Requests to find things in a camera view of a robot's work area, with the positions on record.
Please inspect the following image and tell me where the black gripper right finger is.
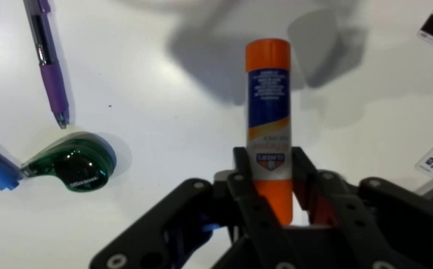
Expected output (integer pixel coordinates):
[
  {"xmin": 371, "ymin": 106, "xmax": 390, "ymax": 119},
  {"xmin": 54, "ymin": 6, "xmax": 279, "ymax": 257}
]
[{"xmin": 290, "ymin": 146, "xmax": 433, "ymax": 269}]

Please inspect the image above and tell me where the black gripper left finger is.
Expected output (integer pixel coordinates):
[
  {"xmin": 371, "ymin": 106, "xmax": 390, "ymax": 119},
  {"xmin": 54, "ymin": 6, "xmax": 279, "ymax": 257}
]
[{"xmin": 88, "ymin": 146, "xmax": 284, "ymax": 269}]

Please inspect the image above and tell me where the orange capped glue stick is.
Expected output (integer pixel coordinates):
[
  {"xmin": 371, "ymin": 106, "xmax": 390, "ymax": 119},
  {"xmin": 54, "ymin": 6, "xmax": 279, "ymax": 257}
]
[{"xmin": 244, "ymin": 37, "xmax": 297, "ymax": 227}]

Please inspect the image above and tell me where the green correction tape dispenser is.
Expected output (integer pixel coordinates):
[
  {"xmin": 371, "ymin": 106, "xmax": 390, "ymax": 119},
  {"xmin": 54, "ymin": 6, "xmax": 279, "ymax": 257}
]
[{"xmin": 20, "ymin": 130, "xmax": 120, "ymax": 194}]

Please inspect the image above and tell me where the purple pen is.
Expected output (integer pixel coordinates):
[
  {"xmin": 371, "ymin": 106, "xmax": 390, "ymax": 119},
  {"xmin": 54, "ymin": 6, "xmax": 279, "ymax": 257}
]
[{"xmin": 21, "ymin": 0, "xmax": 73, "ymax": 130}]

